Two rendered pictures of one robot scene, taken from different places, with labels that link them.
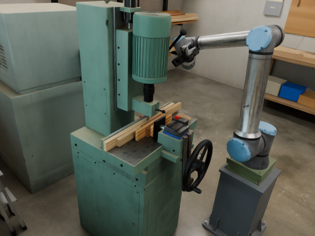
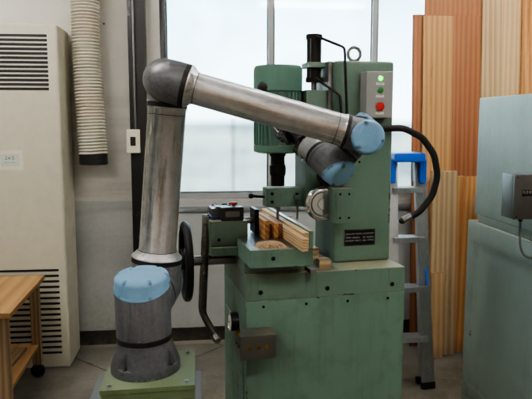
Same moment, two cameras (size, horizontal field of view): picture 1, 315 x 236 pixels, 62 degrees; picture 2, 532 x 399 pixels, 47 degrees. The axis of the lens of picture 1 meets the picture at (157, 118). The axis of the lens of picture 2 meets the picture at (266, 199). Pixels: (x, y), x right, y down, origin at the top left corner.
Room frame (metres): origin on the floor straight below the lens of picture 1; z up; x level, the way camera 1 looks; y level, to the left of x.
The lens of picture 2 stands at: (2.76, -1.62, 1.30)
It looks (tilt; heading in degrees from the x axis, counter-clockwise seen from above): 7 degrees down; 133
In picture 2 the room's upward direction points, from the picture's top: straight up
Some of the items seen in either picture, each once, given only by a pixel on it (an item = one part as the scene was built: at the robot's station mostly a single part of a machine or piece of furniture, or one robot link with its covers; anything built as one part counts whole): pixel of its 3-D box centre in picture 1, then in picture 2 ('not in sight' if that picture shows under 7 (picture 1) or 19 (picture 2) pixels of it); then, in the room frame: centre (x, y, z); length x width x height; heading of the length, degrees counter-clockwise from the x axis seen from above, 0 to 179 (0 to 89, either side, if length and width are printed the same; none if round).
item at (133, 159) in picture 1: (161, 139); (248, 241); (1.21, -0.03, 0.87); 0.61 x 0.30 x 0.06; 146
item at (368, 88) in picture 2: not in sight; (376, 95); (1.57, 0.24, 1.40); 0.10 x 0.06 x 0.16; 56
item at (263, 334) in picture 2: not in sight; (255, 343); (1.41, -0.21, 0.58); 0.12 x 0.08 x 0.08; 56
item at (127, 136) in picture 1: (153, 121); (281, 229); (1.32, 0.02, 0.92); 0.59 x 0.02 x 0.04; 146
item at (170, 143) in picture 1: (175, 138); (226, 230); (1.16, -0.10, 0.92); 0.15 x 0.13 x 0.09; 146
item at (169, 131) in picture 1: (177, 126); (225, 210); (1.17, -0.11, 0.99); 0.13 x 0.11 x 0.06; 146
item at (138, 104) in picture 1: (145, 106); (283, 198); (1.29, 0.07, 1.03); 0.14 x 0.07 x 0.09; 56
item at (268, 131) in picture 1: (260, 136); (143, 302); (1.40, -0.65, 0.82); 0.17 x 0.15 x 0.18; 132
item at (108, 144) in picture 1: (143, 123); (282, 225); (1.28, 0.07, 0.93); 0.60 x 0.02 x 0.05; 146
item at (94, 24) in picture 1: (108, 71); (352, 161); (1.44, 0.30, 1.16); 0.22 x 0.22 x 0.72; 56
